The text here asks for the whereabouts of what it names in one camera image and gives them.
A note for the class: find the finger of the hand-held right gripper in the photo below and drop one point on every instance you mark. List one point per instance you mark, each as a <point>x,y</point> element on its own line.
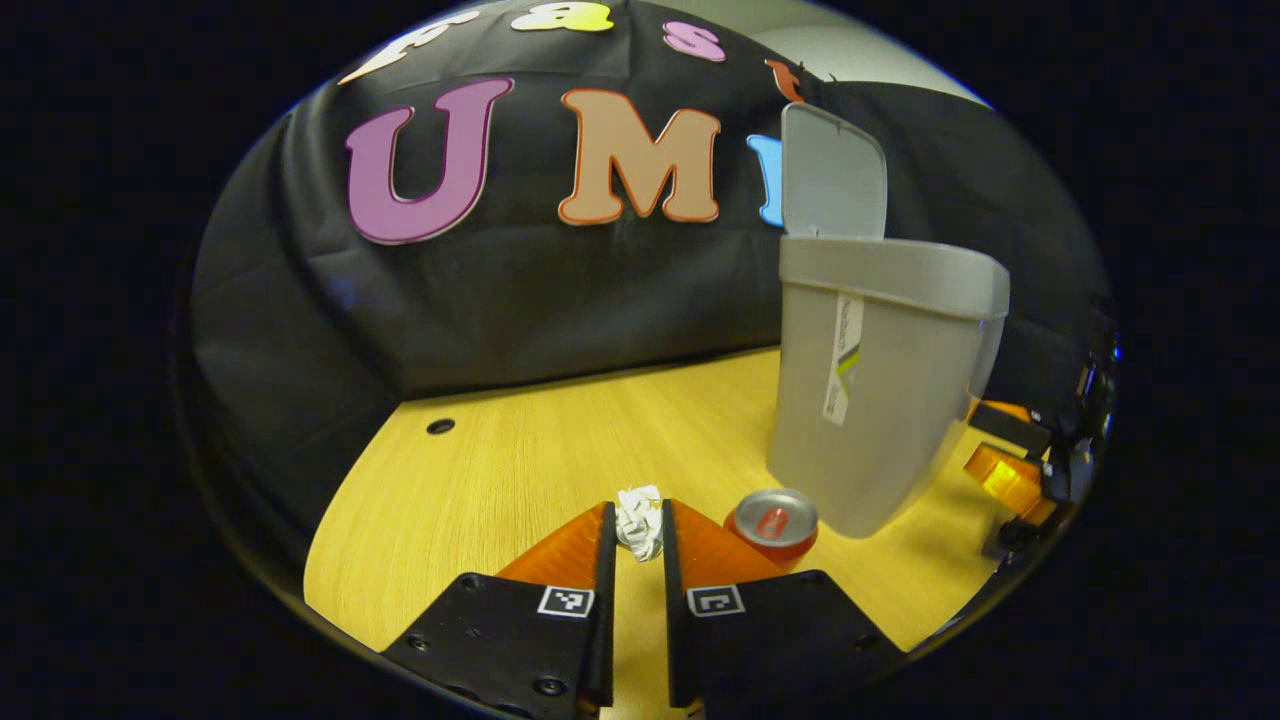
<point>1010,425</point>
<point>1000,480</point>

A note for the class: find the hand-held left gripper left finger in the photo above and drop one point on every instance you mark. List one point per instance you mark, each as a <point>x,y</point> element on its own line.
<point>606,600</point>

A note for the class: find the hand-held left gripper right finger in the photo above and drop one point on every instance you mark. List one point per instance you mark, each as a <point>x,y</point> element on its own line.
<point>672,620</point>

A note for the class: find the white paper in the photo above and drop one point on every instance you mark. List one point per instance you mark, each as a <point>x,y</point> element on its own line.
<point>640,525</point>

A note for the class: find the grey desktop garbage bin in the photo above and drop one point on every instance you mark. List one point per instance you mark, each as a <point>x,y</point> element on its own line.
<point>880,420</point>

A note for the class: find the red pop can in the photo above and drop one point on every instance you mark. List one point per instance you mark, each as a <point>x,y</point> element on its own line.
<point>775,525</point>

